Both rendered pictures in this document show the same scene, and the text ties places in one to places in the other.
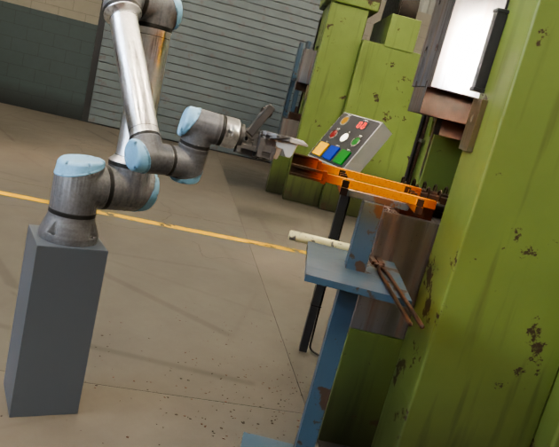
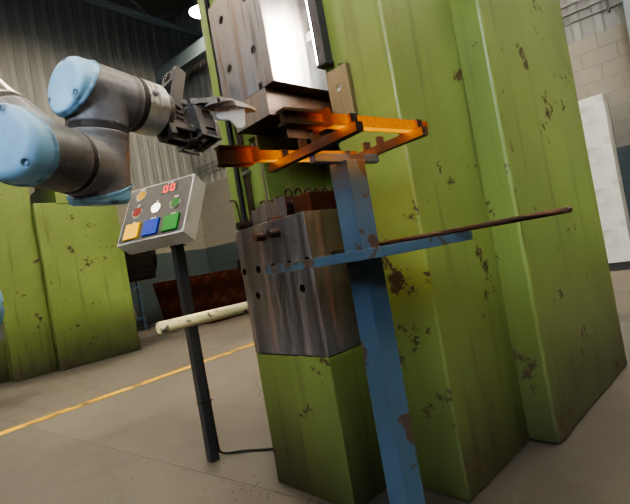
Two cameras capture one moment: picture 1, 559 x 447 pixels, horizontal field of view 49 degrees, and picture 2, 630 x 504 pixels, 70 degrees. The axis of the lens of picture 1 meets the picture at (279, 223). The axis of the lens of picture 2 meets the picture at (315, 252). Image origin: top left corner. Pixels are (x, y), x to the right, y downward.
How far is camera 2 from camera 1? 126 cm
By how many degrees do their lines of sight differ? 42
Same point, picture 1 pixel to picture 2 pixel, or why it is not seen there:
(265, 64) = not seen: outside the picture
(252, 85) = not seen: outside the picture
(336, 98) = (29, 263)
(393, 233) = (320, 232)
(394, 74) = (77, 224)
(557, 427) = (535, 320)
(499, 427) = (497, 354)
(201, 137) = (118, 104)
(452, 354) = (450, 306)
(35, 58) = not seen: outside the picture
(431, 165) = (272, 186)
